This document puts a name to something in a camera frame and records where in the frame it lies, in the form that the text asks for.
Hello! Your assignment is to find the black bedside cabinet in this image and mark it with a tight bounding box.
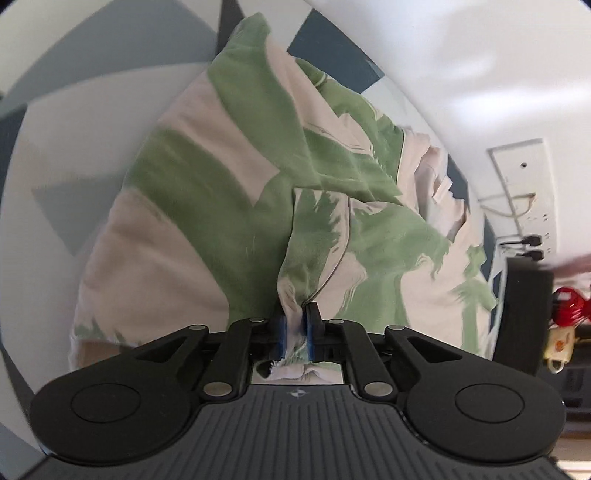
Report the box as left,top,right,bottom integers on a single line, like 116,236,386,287
492,256,591,409

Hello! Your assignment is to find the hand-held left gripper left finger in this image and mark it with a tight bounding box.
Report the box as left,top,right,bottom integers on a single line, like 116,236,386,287
133,314,290,401

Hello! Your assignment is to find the red object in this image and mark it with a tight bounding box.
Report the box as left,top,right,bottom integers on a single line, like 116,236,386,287
551,286,591,328

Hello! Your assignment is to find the cream mug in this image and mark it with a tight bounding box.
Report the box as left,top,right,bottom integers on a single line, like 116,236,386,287
542,325,578,372

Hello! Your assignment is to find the green and white leaf-print garment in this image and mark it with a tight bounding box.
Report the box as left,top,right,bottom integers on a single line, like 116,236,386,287
69,13,499,384

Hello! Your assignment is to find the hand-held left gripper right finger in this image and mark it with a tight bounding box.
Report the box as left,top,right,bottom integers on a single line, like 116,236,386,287
301,302,463,403

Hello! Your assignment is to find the geometric print bed sheet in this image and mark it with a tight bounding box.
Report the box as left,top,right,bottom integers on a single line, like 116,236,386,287
0,0,509,467

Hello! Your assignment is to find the white wall socket panel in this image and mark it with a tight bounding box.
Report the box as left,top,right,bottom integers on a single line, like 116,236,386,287
487,137,557,259

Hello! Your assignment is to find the white cable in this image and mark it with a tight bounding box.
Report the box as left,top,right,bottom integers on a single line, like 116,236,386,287
478,191,539,217

